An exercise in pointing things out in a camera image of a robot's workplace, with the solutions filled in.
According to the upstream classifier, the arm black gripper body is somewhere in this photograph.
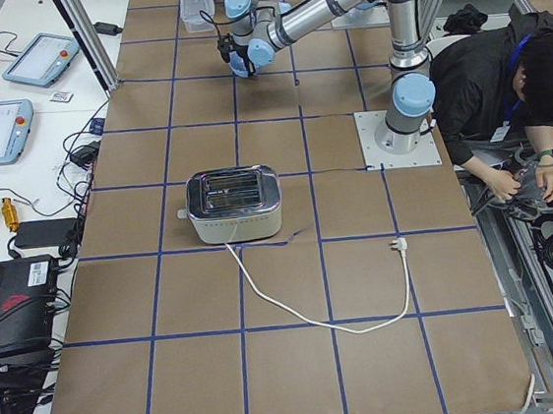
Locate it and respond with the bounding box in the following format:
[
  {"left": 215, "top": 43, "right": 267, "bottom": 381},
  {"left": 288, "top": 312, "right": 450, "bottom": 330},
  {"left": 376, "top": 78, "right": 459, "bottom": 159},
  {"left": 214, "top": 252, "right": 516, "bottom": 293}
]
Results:
[{"left": 230, "top": 43, "right": 253, "bottom": 63}]

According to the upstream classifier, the blue bowl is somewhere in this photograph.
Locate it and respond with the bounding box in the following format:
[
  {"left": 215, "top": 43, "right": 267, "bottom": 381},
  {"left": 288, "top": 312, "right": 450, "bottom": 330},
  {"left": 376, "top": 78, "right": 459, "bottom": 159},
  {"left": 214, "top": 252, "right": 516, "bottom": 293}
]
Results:
[{"left": 228, "top": 52, "right": 249, "bottom": 78}]

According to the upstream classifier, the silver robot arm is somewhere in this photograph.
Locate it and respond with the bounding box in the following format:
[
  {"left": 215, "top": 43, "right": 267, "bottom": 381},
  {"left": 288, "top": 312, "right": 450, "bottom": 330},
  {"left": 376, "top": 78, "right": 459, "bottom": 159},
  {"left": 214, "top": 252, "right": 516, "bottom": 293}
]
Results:
[{"left": 217, "top": 0, "right": 436, "bottom": 154}]

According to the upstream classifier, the clear plastic food container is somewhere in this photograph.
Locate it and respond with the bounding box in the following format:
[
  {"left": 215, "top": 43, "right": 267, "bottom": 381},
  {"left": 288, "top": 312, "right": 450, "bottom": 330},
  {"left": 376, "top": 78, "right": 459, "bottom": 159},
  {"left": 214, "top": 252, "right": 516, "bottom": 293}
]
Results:
[{"left": 179, "top": 0, "right": 215, "bottom": 33}]

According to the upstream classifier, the cream and chrome toaster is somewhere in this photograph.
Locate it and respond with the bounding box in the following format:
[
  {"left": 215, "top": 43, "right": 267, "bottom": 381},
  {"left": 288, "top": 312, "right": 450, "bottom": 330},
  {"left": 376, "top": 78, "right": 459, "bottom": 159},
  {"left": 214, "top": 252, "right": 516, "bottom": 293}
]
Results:
[{"left": 177, "top": 164, "right": 282, "bottom": 245}]

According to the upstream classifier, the black power adapter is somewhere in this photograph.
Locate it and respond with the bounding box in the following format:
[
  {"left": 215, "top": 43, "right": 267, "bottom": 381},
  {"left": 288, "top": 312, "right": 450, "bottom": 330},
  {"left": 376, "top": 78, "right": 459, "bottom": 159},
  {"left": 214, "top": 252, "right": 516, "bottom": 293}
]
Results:
[{"left": 93, "top": 22, "right": 123, "bottom": 36}]

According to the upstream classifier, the upper teach pendant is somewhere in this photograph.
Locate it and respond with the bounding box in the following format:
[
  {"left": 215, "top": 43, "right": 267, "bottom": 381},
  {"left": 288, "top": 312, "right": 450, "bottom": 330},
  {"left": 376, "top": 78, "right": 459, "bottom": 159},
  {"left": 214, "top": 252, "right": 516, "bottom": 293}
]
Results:
[{"left": 2, "top": 32, "right": 80, "bottom": 88}]

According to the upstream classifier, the person in black hoodie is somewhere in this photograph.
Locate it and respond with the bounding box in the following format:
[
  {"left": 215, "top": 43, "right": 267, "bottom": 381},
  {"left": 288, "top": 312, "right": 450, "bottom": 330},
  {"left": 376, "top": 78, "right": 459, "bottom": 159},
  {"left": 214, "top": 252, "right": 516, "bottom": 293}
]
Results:
[{"left": 429, "top": 7, "right": 553, "bottom": 203}]

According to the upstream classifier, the black computer box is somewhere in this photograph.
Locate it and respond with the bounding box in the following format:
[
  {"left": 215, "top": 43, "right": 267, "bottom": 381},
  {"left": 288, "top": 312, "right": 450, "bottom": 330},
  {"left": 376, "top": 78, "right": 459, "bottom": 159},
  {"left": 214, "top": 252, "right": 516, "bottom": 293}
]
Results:
[{"left": 0, "top": 254, "right": 61, "bottom": 359}]

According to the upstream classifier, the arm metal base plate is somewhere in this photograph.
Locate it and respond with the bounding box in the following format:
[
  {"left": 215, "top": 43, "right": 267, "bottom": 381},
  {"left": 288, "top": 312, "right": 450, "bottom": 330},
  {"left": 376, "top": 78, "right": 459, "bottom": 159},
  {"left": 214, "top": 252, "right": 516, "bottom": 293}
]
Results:
[
  {"left": 354, "top": 110, "right": 442, "bottom": 171},
  {"left": 332, "top": 0, "right": 390, "bottom": 30}
]

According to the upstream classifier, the aluminium frame post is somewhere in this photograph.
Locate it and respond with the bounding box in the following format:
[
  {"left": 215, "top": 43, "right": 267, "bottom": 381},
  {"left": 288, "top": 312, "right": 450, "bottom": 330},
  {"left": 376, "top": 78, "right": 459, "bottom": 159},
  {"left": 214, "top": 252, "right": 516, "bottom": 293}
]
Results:
[{"left": 52, "top": 0, "right": 120, "bottom": 92}]

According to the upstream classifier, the white toaster power cord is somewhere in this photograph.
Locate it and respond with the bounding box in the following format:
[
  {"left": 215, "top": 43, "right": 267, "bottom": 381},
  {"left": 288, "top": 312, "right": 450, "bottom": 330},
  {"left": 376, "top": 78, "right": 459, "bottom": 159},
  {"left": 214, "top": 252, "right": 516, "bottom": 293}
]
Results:
[{"left": 223, "top": 222, "right": 418, "bottom": 347}]

